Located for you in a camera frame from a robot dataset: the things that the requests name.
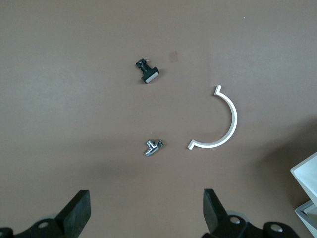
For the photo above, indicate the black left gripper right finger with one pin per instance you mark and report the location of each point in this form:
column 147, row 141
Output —
column 215, row 213

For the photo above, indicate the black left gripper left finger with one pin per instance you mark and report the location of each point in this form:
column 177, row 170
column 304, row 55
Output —
column 74, row 213

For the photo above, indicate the white drawer cabinet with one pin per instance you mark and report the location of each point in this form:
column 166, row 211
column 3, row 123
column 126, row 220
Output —
column 307, row 178

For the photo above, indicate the black square push button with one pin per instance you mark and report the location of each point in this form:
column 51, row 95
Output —
column 148, row 73

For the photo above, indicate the small silver metal fitting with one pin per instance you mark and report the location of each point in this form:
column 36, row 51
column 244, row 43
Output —
column 152, row 146

